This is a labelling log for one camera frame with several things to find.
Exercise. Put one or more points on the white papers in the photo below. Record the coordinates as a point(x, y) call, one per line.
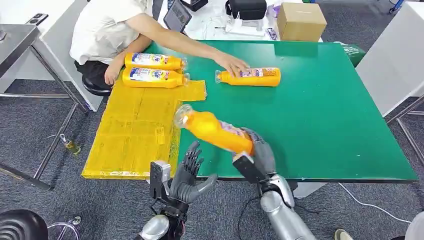
point(245, 28)

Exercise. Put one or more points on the tan shoe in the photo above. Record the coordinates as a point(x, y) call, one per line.
point(342, 235)

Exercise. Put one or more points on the black case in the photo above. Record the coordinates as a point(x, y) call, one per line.
point(195, 4)

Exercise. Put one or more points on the person's right hand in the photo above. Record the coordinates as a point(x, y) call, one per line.
point(111, 76)

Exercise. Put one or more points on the orange drink bottle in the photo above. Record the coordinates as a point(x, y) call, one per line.
point(155, 78)
point(154, 61)
point(212, 130)
point(255, 79)

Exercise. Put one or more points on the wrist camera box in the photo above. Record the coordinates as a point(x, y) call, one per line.
point(159, 179)
point(248, 169)

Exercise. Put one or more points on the white desk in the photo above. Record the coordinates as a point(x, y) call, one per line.
point(63, 43)

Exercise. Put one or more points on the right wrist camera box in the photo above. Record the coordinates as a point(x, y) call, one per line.
point(248, 169)

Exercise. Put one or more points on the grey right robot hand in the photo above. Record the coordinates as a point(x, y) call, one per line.
point(265, 155)

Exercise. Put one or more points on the green table mat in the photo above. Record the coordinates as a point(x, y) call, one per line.
point(298, 116)

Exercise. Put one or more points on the steel frame legs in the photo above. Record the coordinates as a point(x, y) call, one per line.
point(405, 132)

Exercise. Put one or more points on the black ribbed round object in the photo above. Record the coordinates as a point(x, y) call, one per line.
point(20, 227)

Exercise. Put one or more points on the person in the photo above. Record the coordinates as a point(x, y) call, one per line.
point(102, 30)

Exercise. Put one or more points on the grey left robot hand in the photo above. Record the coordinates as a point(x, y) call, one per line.
point(185, 185)

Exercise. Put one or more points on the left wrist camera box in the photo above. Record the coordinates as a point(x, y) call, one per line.
point(159, 179)

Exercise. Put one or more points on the person's left hand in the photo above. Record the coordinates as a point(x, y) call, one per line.
point(232, 63)

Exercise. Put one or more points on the small glass bottle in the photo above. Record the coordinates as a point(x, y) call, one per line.
point(71, 145)

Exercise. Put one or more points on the green printed bag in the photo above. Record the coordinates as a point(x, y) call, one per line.
point(354, 53)

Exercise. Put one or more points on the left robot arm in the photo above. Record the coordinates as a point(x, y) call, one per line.
point(155, 228)

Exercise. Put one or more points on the white cabinet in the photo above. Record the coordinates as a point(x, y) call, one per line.
point(391, 56)

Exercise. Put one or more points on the black round stool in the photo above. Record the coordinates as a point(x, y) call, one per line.
point(94, 88)

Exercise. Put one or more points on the steel table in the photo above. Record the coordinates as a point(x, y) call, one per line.
point(16, 39)

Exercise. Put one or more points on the dark tablet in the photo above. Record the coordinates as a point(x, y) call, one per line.
point(177, 16)

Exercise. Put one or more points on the yellow sheet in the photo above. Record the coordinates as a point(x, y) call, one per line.
point(132, 132)

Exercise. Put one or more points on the black smartphone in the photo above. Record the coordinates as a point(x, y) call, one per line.
point(37, 19)

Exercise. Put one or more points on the brown cardboard box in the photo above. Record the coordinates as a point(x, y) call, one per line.
point(299, 23)

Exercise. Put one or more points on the small purple packet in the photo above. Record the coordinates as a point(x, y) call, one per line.
point(272, 33)

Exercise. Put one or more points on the black bag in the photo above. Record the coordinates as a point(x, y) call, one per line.
point(246, 9)

